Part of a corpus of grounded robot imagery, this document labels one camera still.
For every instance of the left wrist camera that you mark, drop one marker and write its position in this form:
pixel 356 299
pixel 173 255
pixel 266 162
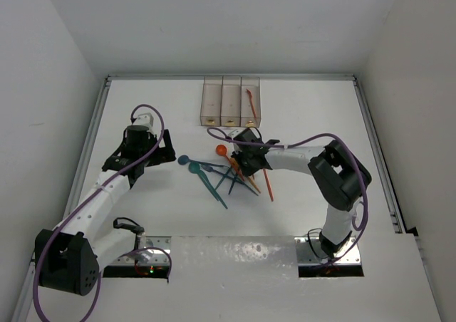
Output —
pixel 145 119

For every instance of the blue fork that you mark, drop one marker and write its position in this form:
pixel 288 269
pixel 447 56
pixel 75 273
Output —
pixel 217 170

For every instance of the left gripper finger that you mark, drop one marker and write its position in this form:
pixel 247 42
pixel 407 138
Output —
pixel 164 141
pixel 162 155

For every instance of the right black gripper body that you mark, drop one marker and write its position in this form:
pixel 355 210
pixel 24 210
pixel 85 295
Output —
pixel 247 156

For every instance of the teal spoon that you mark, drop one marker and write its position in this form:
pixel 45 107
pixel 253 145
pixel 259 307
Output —
pixel 194 168

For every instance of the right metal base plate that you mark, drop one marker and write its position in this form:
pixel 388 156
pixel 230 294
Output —
pixel 310 253

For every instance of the teal fork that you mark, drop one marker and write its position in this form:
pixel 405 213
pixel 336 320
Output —
pixel 212 189

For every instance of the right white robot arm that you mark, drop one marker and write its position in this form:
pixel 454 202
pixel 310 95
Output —
pixel 340 177

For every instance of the middle clear container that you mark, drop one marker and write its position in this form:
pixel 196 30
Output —
pixel 231 101

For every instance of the left clear container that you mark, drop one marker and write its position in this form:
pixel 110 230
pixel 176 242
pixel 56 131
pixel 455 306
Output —
pixel 210 111

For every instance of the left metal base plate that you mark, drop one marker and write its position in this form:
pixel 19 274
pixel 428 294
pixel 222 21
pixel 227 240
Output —
pixel 153 255

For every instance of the red-orange spoon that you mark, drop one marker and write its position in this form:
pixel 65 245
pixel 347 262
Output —
pixel 222 150

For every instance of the red-orange fork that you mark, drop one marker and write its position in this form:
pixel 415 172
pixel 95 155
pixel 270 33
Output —
pixel 251 101

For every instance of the metal base plate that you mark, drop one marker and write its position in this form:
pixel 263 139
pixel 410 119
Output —
pixel 153 255
pixel 310 253

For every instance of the clear container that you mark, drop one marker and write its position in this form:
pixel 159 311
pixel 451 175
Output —
pixel 210 111
pixel 247 119
pixel 231 101

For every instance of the right clear container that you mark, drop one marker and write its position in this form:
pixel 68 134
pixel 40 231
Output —
pixel 247 119

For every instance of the red-orange knife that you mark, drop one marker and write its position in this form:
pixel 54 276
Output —
pixel 268 185

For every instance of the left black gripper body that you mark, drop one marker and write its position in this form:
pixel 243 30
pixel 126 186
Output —
pixel 151 143

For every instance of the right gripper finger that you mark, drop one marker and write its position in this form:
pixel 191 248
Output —
pixel 239 159
pixel 254 166

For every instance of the dark blue spoon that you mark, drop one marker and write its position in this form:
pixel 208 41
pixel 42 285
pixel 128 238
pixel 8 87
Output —
pixel 184 159

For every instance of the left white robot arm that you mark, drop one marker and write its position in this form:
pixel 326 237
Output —
pixel 70 257

